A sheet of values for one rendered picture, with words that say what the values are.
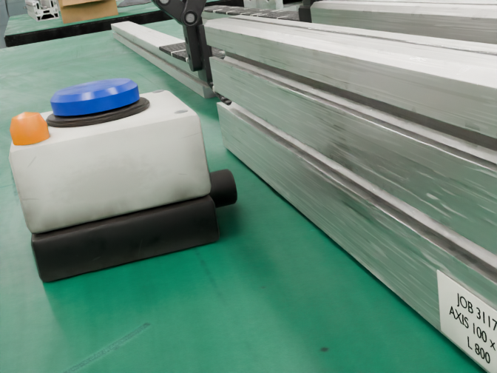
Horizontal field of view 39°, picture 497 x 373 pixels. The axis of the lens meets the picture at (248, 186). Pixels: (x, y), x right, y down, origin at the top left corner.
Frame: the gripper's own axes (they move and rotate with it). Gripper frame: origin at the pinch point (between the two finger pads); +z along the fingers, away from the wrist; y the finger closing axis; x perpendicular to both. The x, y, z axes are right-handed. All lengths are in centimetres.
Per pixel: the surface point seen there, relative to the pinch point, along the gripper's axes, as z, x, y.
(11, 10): 13, -1096, 70
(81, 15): 4, -217, 4
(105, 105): -1.5, 19.3, 12.6
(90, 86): -2.2, 17.6, 13.0
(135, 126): -0.7, 21.1, 11.7
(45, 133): -1.1, 20.7, 15.3
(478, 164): -1.0, 35.6, 4.9
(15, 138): -1.1, 20.8, 16.4
